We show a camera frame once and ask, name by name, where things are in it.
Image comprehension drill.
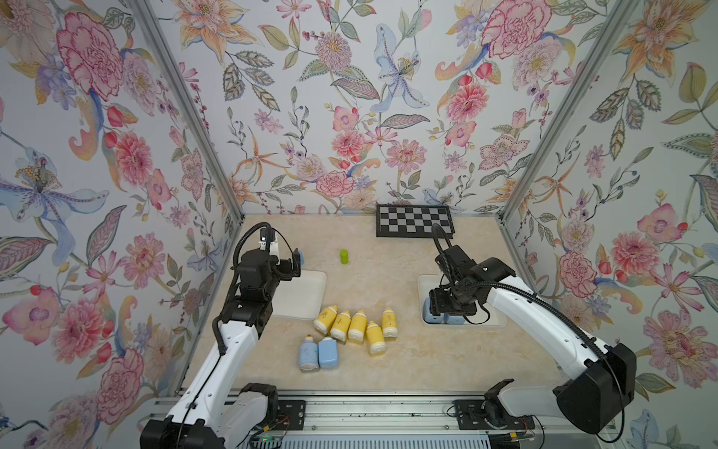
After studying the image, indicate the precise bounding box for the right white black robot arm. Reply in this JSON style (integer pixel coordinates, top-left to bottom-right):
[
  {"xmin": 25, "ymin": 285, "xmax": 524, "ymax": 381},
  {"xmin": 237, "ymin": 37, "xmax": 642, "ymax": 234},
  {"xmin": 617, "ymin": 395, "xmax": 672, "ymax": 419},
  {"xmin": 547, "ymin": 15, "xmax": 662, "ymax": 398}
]
[{"xmin": 429, "ymin": 224, "xmax": 637, "ymax": 435}]

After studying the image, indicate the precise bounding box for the white storage tray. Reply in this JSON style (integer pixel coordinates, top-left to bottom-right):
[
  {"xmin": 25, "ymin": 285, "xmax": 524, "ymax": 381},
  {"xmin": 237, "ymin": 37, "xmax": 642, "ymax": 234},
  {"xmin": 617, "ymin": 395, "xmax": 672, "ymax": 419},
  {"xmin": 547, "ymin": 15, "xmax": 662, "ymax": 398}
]
[
  {"xmin": 417, "ymin": 275, "xmax": 507, "ymax": 329},
  {"xmin": 272, "ymin": 271, "xmax": 327, "ymax": 321}
]

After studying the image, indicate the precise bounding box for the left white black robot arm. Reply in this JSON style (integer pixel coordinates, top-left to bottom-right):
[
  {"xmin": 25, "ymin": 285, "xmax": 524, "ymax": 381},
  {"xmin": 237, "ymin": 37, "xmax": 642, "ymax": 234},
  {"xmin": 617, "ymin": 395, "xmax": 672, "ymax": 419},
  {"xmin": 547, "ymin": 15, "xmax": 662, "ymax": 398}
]
[{"xmin": 139, "ymin": 222, "xmax": 301, "ymax": 448}]

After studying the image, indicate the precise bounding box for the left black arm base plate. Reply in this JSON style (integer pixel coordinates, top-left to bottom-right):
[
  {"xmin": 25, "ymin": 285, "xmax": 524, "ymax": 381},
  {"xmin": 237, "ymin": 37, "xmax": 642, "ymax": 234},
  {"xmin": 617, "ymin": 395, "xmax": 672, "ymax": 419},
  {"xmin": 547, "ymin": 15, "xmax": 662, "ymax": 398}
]
[{"xmin": 250, "ymin": 400, "xmax": 307, "ymax": 432}]

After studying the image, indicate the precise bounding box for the aluminium mounting rail frame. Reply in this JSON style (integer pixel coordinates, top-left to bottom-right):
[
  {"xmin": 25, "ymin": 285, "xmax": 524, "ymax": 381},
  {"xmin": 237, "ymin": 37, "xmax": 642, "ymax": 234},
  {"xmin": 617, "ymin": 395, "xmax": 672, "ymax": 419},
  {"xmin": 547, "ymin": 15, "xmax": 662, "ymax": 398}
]
[{"xmin": 135, "ymin": 386, "xmax": 626, "ymax": 449}]

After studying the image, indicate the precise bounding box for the black white checkerboard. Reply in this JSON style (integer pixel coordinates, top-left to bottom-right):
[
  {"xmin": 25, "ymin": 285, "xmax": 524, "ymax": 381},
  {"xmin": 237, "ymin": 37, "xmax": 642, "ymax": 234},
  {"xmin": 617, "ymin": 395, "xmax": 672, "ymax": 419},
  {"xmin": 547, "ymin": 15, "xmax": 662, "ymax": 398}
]
[{"xmin": 376, "ymin": 204, "xmax": 455, "ymax": 239}]

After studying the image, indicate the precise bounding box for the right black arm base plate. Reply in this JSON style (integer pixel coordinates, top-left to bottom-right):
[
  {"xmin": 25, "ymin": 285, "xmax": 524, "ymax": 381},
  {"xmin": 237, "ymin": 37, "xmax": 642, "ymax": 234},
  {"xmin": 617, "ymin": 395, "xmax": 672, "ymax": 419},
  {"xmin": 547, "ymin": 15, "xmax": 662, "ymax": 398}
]
[{"xmin": 447, "ymin": 398, "xmax": 536, "ymax": 431}]

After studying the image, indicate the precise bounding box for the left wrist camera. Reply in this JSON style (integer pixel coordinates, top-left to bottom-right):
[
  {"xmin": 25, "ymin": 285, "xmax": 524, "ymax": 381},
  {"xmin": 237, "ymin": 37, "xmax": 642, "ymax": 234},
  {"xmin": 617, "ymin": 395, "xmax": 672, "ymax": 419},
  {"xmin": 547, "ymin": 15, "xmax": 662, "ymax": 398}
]
[{"xmin": 259, "ymin": 226, "xmax": 280, "ymax": 258}]

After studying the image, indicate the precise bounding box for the right white storage tray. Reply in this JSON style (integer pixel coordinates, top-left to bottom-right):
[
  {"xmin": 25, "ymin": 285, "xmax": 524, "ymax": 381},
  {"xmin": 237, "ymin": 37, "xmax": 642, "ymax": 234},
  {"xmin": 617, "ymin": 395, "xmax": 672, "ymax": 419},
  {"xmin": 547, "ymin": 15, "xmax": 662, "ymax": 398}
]
[{"xmin": 417, "ymin": 275, "xmax": 507, "ymax": 329}]

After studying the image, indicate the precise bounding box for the left white storage tray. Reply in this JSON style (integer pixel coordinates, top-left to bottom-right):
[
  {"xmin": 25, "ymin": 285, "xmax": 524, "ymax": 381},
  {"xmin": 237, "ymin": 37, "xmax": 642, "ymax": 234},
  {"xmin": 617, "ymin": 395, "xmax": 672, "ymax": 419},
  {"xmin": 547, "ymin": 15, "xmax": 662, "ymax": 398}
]
[{"xmin": 272, "ymin": 271, "xmax": 327, "ymax": 321}]

